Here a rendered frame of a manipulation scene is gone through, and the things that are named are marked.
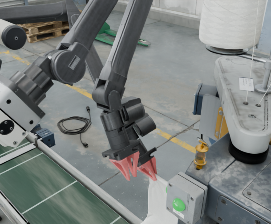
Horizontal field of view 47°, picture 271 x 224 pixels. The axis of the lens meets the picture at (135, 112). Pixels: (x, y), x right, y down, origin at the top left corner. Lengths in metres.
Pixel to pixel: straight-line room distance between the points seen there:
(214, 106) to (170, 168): 1.74
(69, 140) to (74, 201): 1.25
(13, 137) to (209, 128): 0.68
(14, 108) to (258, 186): 0.54
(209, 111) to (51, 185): 1.31
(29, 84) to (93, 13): 0.23
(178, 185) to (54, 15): 0.80
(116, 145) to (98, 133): 2.36
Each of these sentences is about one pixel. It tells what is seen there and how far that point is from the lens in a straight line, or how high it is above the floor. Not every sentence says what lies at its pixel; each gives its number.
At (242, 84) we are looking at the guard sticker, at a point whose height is 1.42.
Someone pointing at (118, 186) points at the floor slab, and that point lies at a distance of 2.60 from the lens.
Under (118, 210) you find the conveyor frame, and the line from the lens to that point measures 1.92.
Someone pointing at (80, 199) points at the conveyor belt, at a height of 0.38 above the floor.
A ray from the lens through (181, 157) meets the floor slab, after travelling 2.92.
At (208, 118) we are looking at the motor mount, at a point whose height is 1.23.
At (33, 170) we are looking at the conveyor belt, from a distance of 2.28.
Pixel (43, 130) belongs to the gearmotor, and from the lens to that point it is 2.64.
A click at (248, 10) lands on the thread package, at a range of 0.86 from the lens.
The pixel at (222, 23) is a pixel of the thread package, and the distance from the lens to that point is 0.86.
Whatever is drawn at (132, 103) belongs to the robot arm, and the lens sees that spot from 0.88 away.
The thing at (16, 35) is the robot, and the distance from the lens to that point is 0.97.
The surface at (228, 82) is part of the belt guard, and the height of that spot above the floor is 1.42.
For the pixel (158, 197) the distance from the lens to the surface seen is 1.14.
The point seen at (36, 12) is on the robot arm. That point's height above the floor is 1.54.
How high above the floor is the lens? 1.80
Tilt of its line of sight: 30 degrees down
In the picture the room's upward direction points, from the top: straight up
